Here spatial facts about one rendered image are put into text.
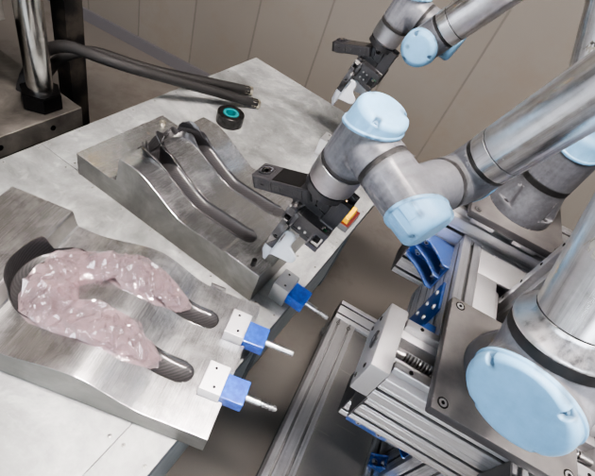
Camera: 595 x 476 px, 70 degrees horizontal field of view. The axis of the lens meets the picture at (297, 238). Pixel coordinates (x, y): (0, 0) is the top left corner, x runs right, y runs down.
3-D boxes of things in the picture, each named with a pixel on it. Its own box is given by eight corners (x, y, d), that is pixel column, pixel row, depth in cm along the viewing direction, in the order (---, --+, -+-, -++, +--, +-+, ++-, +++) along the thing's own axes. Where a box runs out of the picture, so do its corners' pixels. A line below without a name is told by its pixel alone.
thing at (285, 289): (329, 316, 93) (337, 303, 89) (317, 332, 89) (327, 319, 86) (280, 282, 95) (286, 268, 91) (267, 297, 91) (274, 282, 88)
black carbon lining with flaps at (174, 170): (285, 216, 99) (297, 186, 93) (245, 254, 88) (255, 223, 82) (173, 138, 105) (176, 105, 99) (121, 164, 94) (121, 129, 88)
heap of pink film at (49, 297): (197, 296, 80) (203, 271, 74) (150, 382, 67) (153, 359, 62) (67, 243, 79) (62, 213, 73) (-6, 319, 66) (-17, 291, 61)
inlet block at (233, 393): (276, 401, 74) (284, 389, 70) (267, 429, 71) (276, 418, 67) (206, 373, 74) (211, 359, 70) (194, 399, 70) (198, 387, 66)
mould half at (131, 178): (310, 237, 107) (329, 198, 98) (249, 301, 89) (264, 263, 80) (161, 133, 116) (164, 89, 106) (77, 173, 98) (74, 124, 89)
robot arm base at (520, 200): (548, 204, 105) (578, 174, 98) (549, 241, 94) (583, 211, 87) (492, 175, 106) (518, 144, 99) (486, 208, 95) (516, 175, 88)
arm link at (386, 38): (377, 19, 103) (388, 12, 109) (366, 36, 106) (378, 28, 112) (400, 39, 103) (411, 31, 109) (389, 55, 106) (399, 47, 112)
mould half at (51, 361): (254, 320, 87) (267, 290, 79) (202, 450, 68) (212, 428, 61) (22, 226, 85) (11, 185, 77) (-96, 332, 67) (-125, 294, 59)
